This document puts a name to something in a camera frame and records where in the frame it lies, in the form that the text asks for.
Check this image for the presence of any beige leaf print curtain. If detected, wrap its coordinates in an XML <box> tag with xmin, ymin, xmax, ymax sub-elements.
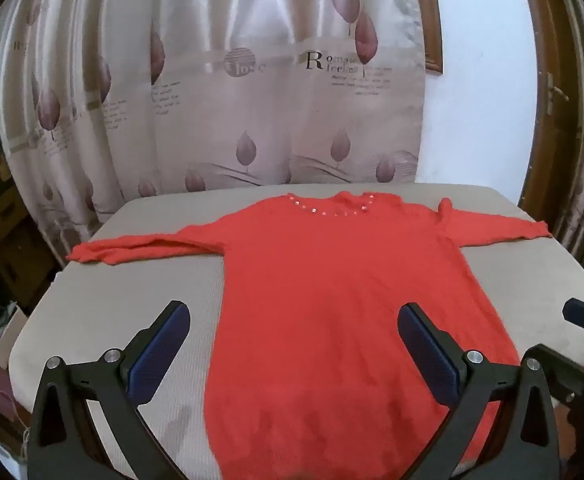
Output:
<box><xmin>0</xmin><ymin>0</ymin><xmax>425</xmax><ymax>258</ymax></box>

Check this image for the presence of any brown wooden window frame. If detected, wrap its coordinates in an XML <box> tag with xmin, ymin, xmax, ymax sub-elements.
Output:
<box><xmin>419</xmin><ymin>0</ymin><xmax>444</xmax><ymax>76</ymax></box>

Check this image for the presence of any beige woven table cover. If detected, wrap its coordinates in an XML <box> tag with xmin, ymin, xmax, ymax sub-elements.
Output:
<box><xmin>8</xmin><ymin>183</ymin><xmax>584</xmax><ymax>479</ymax></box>

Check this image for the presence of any dark wooden cabinet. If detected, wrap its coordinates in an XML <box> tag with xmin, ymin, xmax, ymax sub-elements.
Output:
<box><xmin>0</xmin><ymin>180</ymin><xmax>60</xmax><ymax>316</ymax></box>

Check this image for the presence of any red knit sweater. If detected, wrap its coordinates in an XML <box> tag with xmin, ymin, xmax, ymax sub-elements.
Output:
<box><xmin>70</xmin><ymin>192</ymin><xmax>548</xmax><ymax>479</ymax></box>

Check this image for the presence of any brown wooden door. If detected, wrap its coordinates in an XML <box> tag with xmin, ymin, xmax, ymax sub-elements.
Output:
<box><xmin>519</xmin><ymin>0</ymin><xmax>580</xmax><ymax>229</ymax></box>

